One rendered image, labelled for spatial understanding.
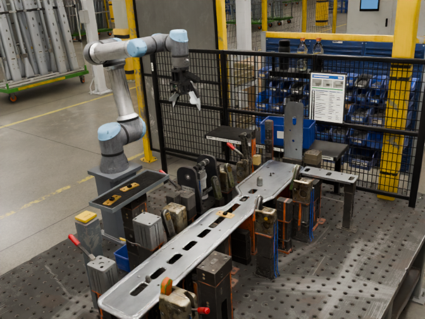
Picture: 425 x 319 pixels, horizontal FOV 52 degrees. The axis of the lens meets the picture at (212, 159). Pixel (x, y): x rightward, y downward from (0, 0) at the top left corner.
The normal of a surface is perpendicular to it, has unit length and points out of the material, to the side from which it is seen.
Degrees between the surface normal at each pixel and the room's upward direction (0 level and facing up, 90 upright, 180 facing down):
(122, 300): 0
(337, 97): 90
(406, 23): 90
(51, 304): 0
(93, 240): 90
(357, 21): 90
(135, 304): 0
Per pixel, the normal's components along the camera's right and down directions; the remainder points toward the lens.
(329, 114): -0.55, 0.36
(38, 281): -0.05, -0.92
